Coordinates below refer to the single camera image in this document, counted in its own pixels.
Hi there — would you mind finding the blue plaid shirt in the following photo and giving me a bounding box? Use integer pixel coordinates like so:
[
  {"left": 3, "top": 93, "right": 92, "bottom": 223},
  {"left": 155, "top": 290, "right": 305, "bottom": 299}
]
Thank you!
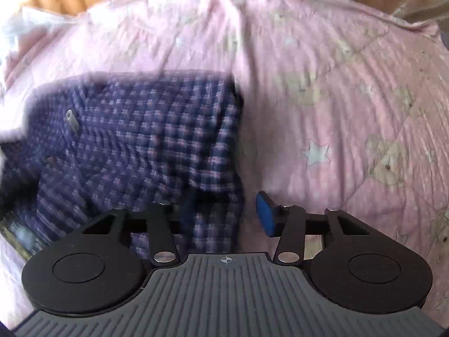
[{"left": 0, "top": 72, "right": 247, "bottom": 258}]

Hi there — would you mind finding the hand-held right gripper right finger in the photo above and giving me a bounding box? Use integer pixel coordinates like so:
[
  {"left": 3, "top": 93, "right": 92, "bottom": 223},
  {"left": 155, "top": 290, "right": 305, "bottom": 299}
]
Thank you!
[{"left": 255, "top": 191, "right": 371, "bottom": 267}]

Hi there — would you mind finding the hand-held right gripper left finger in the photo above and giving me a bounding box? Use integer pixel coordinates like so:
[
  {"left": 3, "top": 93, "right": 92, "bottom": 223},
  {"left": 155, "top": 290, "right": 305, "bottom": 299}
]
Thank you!
[{"left": 81, "top": 202, "right": 197, "bottom": 267}]

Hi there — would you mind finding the pink printed quilt blanket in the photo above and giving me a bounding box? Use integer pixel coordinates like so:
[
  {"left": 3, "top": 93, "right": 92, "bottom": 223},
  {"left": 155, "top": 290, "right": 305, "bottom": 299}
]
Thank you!
[{"left": 0, "top": 0, "right": 449, "bottom": 324}]

